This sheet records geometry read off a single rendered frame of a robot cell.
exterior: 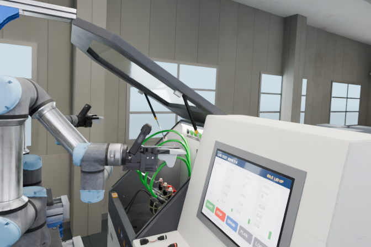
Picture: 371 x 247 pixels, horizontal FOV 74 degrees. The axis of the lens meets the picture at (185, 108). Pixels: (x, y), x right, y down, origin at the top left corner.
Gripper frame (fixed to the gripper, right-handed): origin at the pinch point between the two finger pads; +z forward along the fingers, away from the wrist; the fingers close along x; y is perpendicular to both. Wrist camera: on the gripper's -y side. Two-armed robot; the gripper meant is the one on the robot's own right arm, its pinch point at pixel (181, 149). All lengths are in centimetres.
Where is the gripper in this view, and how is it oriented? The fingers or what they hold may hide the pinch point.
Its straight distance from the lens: 86.4
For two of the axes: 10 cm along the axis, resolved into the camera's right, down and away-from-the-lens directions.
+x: 1.2, -0.8, -9.9
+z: 9.9, 0.4, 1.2
